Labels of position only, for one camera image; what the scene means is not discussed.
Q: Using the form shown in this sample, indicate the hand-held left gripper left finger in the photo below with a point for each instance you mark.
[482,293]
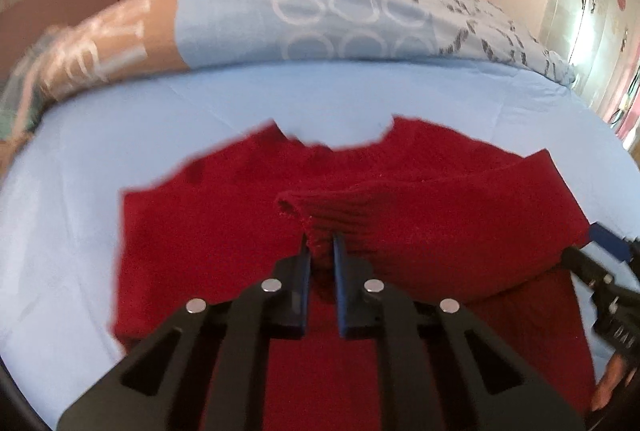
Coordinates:
[301,301]

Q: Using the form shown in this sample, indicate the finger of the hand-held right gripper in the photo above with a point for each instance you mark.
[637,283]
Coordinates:
[610,241]
[585,266]

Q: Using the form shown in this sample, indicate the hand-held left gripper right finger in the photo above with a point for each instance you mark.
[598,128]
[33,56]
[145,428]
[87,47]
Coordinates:
[342,291]

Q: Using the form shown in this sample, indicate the red knit sweater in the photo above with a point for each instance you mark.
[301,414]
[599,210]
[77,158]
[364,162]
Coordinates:
[225,211]

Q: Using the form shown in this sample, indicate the person's right hand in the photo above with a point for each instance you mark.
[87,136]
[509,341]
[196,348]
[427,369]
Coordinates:
[610,386]

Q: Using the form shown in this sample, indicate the patterned blue and tan quilt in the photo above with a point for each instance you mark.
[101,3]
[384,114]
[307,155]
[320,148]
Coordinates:
[240,21]

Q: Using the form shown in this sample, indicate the plaid pillow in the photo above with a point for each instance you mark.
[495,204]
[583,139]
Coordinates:
[22,81]

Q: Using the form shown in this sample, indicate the brown headboard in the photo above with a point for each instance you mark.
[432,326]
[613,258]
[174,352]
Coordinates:
[60,6]

